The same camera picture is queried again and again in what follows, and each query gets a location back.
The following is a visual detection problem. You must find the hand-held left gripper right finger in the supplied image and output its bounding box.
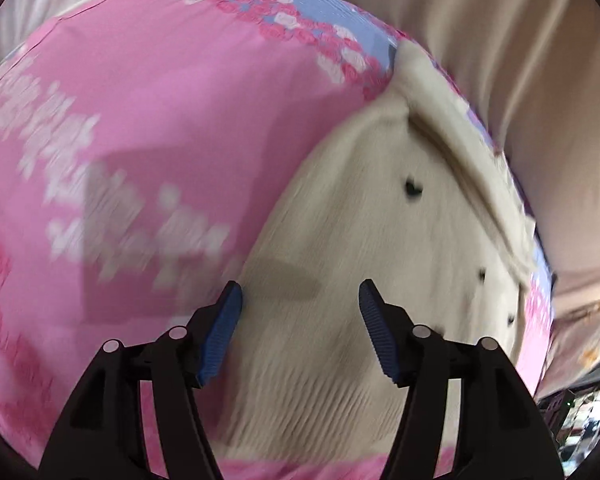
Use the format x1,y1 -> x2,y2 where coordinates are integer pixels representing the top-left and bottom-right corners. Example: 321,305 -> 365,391
358,279 -> 565,480

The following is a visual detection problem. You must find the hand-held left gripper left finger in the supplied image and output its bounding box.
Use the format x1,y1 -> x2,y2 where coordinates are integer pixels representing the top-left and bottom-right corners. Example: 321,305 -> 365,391
39,280 -> 244,480

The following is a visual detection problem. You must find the cream knit cardigan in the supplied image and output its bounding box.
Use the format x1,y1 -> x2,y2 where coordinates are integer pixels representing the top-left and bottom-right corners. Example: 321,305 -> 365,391
219,40 -> 540,464

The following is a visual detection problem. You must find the pink floral bed sheet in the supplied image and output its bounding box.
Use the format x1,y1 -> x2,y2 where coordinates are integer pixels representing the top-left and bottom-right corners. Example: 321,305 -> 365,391
0,0 -> 556,480

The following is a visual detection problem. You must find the beige curtain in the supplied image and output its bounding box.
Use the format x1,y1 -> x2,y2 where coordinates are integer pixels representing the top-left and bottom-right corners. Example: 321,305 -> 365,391
300,0 -> 600,321

